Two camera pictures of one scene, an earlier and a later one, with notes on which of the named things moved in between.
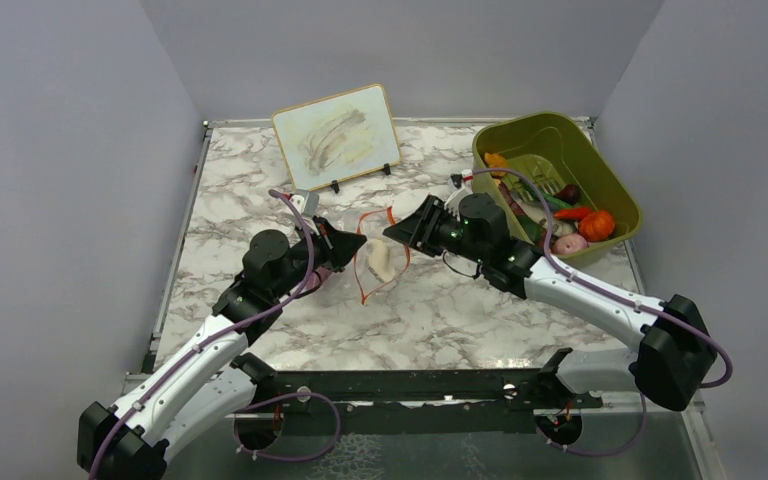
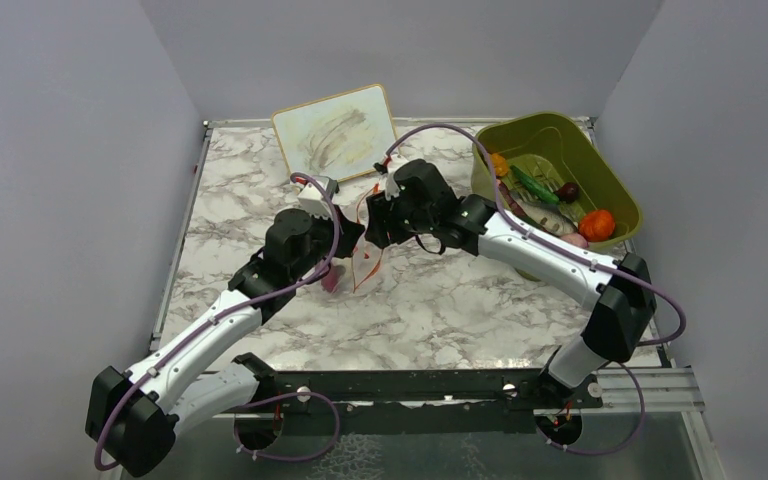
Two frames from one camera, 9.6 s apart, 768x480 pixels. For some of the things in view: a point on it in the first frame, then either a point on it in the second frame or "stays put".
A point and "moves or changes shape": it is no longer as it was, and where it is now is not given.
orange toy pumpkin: [596, 226] stays put
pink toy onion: [569, 243] stays put
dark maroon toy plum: [569, 194] stays put
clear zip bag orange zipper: [381, 258] moves or changes shape
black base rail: [413, 400] stays put
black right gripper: [418, 229] → [380, 228]
